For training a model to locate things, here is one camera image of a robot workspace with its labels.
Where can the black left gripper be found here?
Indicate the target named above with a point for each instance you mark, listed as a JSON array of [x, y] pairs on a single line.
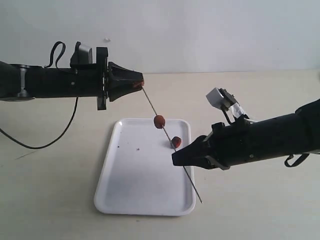
[[117, 89]]

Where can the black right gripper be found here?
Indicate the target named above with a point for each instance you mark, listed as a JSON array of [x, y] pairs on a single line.
[[224, 147]]

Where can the thin metal skewer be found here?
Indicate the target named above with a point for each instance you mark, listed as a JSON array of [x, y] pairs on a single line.
[[152, 108]]

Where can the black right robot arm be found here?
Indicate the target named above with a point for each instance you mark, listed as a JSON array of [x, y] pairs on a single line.
[[297, 133]]

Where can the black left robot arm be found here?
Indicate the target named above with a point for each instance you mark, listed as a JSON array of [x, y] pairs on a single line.
[[20, 82]]

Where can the white plastic tray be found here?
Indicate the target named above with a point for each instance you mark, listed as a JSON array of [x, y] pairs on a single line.
[[138, 176]]

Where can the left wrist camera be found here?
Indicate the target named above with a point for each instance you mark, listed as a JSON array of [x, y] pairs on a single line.
[[82, 55]]

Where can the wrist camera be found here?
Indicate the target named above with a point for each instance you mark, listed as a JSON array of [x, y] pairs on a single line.
[[221, 99], [82, 55]]

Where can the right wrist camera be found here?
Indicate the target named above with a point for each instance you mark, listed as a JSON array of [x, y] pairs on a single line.
[[221, 99]]

